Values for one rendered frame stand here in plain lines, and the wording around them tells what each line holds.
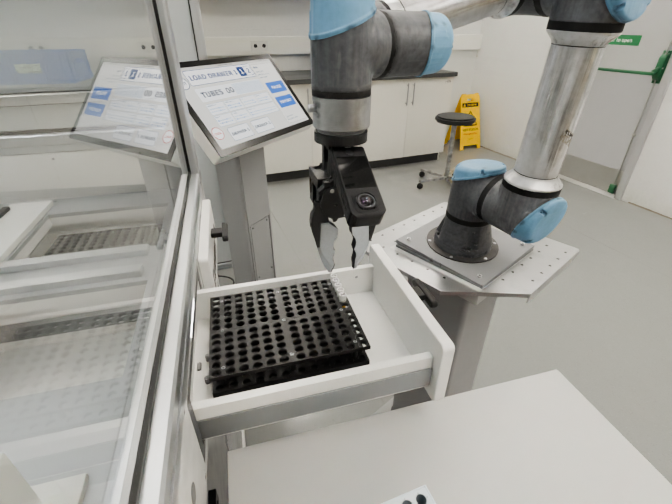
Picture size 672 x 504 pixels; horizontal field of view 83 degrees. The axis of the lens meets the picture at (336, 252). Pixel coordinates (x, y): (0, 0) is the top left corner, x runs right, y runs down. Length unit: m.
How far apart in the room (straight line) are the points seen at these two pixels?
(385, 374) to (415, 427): 0.13
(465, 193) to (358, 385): 0.58
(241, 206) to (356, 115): 1.03
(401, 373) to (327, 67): 0.41
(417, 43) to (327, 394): 0.46
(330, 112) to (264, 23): 3.69
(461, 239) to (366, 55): 0.63
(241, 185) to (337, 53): 1.02
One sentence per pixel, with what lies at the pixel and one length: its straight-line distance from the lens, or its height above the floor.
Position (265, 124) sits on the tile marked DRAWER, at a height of 1.00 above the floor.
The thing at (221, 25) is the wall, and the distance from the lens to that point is 4.09.
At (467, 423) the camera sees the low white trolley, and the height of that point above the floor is 0.76.
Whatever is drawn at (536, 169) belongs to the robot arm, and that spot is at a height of 1.05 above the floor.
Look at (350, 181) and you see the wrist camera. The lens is 0.47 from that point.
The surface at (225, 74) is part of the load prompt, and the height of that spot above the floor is 1.15.
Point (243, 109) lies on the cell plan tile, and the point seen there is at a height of 1.06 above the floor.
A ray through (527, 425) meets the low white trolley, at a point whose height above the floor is 0.76.
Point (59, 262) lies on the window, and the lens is 0.27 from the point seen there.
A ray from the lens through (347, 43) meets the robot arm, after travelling 0.48.
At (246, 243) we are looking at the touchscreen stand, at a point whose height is 0.55.
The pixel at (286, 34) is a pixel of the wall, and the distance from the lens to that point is 4.21.
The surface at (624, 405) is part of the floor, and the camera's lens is 1.98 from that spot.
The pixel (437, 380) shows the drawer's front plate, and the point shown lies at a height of 0.87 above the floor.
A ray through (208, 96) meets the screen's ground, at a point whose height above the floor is 1.11.
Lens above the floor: 1.29
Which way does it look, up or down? 31 degrees down
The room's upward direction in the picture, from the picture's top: straight up
